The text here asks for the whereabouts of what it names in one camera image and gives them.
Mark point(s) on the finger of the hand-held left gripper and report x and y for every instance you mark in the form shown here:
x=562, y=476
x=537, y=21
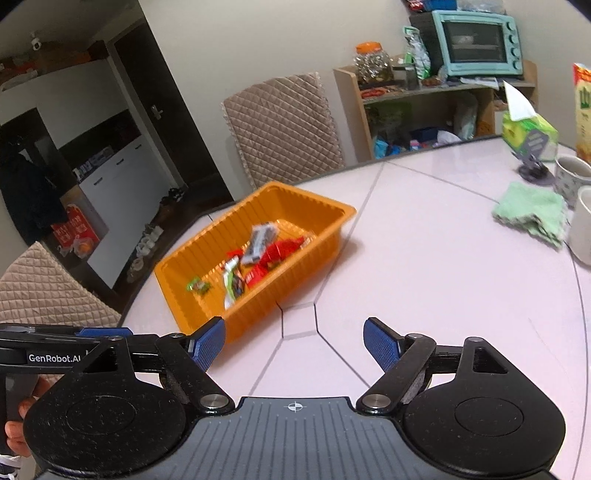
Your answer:
x=99, y=332

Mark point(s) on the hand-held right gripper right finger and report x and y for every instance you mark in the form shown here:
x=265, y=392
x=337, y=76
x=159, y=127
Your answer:
x=381, y=344

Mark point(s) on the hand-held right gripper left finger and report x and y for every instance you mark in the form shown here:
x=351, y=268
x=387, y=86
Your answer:
x=208, y=345

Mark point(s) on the silver snack packet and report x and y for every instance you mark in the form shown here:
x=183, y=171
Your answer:
x=231, y=290

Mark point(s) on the small green candy packet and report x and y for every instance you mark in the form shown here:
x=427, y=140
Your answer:
x=198, y=285

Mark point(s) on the red snack packet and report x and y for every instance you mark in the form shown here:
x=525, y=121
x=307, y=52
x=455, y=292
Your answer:
x=282, y=249
x=256, y=276
x=233, y=253

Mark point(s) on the orange plastic tray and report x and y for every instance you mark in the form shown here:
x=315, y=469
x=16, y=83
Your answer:
x=194, y=258

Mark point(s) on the grey and black snack packet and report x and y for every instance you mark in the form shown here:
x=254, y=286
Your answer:
x=261, y=242

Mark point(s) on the person's left hand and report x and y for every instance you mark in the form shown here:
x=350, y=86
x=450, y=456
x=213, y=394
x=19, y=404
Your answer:
x=18, y=434

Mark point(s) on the beige quilted chair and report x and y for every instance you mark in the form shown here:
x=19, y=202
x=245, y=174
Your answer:
x=286, y=129
x=46, y=290

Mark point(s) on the row of shoes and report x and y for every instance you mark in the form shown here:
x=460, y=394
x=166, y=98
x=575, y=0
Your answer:
x=147, y=244

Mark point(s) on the red printed bag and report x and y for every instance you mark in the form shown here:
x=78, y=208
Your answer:
x=74, y=230

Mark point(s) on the person's printed clothing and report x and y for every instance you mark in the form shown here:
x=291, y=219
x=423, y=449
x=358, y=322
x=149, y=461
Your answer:
x=9, y=468

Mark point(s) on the white cabinet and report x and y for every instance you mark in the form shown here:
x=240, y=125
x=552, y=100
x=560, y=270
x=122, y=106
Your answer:
x=120, y=198

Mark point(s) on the dark hanging jacket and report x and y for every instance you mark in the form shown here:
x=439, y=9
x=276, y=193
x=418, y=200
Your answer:
x=27, y=184

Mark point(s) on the green cloth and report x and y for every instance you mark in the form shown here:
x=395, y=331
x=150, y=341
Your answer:
x=531, y=207

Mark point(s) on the dark wooden door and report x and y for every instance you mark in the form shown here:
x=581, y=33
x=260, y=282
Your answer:
x=184, y=115

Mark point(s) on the white mug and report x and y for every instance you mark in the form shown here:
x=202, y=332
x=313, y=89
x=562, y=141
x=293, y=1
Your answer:
x=582, y=226

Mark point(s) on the wooden shelf unit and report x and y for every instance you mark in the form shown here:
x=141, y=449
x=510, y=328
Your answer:
x=351, y=110

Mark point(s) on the grey phone stand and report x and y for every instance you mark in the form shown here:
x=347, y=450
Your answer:
x=535, y=159

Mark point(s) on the patterned mug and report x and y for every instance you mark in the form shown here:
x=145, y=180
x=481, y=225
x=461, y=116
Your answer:
x=570, y=177

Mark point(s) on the green tissue box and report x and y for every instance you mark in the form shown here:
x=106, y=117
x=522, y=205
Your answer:
x=531, y=131

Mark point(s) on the clear jar with orange lid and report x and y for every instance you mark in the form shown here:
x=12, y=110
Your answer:
x=371, y=64

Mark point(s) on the green snack bag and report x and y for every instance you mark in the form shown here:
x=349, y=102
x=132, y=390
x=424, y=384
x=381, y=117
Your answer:
x=417, y=53

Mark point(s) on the printed carton box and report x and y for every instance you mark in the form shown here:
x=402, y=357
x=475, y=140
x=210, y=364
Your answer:
x=582, y=110

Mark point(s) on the teal toaster oven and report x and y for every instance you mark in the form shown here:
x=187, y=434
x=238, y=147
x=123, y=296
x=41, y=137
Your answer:
x=475, y=44

